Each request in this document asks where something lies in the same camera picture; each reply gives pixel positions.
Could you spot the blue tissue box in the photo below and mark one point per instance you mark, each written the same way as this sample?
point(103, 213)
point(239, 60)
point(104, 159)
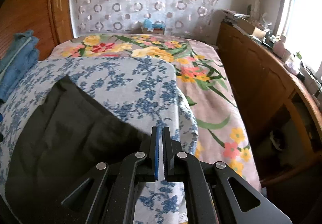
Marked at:
point(149, 27)

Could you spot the long wooden cabinet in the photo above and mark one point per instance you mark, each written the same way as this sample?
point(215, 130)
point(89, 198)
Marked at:
point(282, 120)

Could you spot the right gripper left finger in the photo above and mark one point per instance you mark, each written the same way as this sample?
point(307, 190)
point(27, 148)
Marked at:
point(156, 136)

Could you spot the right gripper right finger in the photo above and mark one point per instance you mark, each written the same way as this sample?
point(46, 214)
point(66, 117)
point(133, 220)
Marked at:
point(168, 155)

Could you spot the blue floral bed cover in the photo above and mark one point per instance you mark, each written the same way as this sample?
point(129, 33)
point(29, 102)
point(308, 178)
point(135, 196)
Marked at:
point(140, 92)

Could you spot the folded blue jeans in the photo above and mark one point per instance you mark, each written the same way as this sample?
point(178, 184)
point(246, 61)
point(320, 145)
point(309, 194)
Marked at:
point(21, 56)

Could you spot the colourful floral bed sheet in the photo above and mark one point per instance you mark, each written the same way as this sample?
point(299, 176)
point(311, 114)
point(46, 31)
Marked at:
point(202, 79)

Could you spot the black pants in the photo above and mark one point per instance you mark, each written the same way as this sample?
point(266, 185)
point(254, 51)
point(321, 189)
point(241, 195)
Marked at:
point(63, 139)

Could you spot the brown wooden wardrobe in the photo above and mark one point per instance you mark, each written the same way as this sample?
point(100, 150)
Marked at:
point(49, 19)

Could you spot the bright window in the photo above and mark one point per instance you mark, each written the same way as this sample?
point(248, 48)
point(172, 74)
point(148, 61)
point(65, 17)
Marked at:
point(301, 25)

